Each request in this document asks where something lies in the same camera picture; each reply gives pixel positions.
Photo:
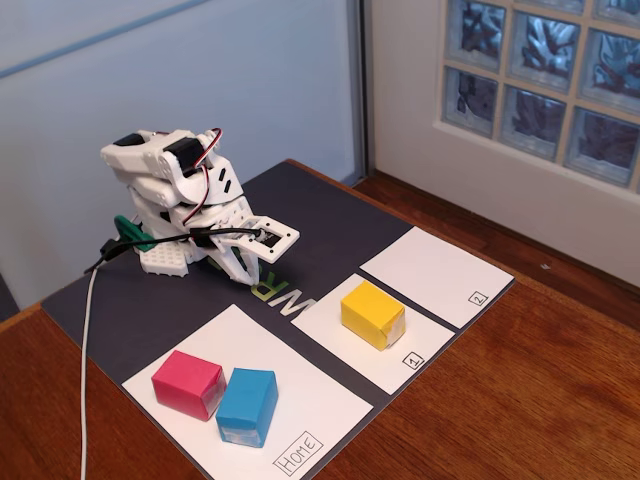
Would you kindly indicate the grey metal frame post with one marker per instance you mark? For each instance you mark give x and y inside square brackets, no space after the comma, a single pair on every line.
[361,75]

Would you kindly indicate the white paper sheet marked 1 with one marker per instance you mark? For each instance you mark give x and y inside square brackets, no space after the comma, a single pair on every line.
[325,330]

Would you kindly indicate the green clamp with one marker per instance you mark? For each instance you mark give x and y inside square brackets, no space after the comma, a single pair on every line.
[131,232]

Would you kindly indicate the white paper sheet marked 2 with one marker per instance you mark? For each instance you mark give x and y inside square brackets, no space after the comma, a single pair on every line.
[430,270]

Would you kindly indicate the glass block window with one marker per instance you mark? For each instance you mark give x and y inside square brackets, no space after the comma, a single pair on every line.
[540,50]

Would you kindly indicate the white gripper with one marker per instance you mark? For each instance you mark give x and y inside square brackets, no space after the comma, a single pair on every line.
[234,260]

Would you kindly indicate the white paper sheet marked HOME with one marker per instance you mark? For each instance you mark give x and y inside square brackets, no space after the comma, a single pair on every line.
[310,400]

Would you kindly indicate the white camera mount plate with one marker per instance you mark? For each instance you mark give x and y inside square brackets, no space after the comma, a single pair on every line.
[289,236]

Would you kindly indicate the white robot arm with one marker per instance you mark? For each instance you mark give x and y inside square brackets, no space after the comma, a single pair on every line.
[142,155]

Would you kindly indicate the dark mat with WRC print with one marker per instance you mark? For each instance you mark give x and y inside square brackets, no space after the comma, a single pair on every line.
[150,300]

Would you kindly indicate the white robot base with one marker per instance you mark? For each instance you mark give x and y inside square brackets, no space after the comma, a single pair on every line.
[162,261]

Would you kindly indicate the pink paper box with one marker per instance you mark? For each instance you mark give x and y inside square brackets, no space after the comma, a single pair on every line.
[185,380]

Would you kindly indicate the blue paper box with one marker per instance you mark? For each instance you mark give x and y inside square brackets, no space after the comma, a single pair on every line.
[247,400]

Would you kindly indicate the yellow paper box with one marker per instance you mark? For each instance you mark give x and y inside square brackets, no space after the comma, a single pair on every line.
[370,310]

